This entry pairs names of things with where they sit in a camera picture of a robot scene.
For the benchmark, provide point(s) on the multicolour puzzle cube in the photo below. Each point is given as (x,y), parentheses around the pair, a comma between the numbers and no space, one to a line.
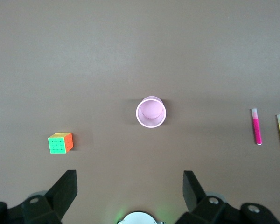
(58,144)

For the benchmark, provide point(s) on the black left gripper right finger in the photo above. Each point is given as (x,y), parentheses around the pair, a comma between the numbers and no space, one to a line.
(193,193)

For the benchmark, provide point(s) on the pink plastic cup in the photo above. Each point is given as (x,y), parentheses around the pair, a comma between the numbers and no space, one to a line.
(151,112)

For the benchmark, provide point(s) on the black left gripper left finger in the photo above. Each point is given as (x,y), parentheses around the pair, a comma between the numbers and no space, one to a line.
(60,193)

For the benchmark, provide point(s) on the brown table mat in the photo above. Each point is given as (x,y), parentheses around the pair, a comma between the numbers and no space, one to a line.
(140,46)

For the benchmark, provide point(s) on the pink marker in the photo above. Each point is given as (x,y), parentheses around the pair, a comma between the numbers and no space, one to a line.
(257,128)

